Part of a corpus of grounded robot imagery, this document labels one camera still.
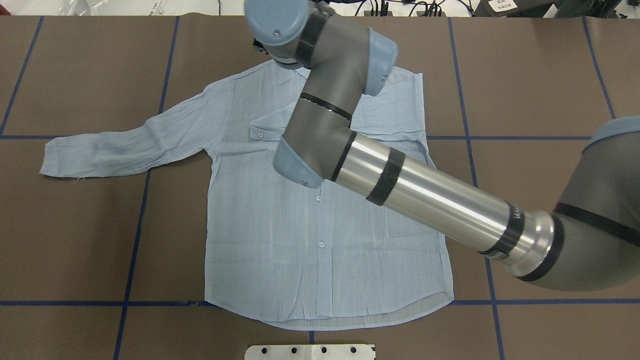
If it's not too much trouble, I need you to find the clear plastic bag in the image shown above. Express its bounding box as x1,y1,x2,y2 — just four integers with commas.
58,0,169,16

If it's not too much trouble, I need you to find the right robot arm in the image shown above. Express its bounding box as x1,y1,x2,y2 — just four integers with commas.
244,0,640,292

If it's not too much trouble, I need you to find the light blue button-up shirt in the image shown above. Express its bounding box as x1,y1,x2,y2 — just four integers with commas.
40,60,455,331

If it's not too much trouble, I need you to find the right orange-port USB hub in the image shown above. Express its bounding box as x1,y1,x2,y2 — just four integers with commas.
407,0,446,18

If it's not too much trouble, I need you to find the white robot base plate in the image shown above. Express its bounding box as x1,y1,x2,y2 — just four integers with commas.
244,344,377,360

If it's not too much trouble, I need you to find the dark grey labelled box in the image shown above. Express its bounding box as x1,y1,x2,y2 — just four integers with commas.
473,0,554,18

